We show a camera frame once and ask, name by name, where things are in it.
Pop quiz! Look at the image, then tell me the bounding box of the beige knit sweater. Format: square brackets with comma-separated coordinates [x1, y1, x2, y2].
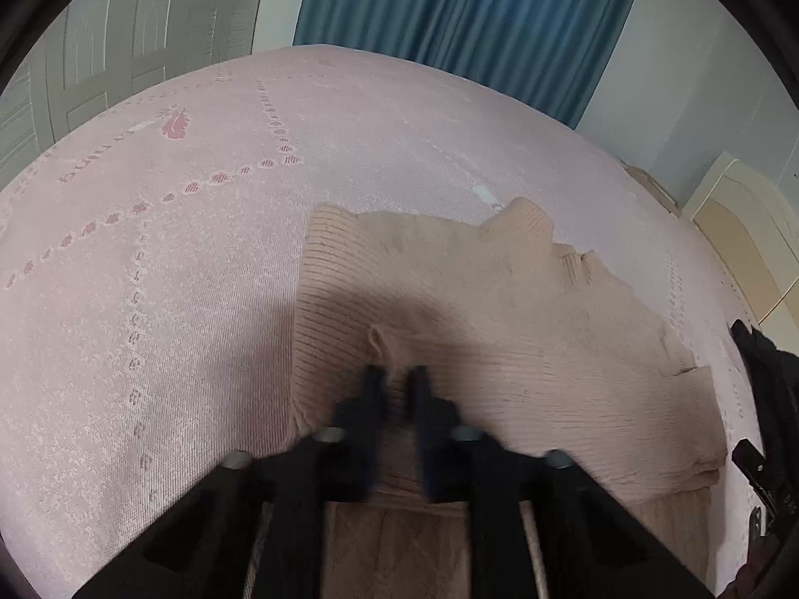
[289, 198, 727, 576]

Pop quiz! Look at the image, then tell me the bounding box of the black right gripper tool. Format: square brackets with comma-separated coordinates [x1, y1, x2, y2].
[731, 439, 791, 538]

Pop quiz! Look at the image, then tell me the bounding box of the pink patterned bedspread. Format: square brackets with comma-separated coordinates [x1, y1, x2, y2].
[1, 47, 759, 598]

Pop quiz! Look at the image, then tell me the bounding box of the cream beige headboard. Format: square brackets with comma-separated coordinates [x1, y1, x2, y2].
[681, 152, 798, 353]

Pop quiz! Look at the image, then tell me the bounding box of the blue curtain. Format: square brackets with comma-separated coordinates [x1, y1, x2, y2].
[294, 0, 634, 127]

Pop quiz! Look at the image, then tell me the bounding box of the white panelled wardrobe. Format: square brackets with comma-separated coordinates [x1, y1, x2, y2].
[1, 0, 260, 183]

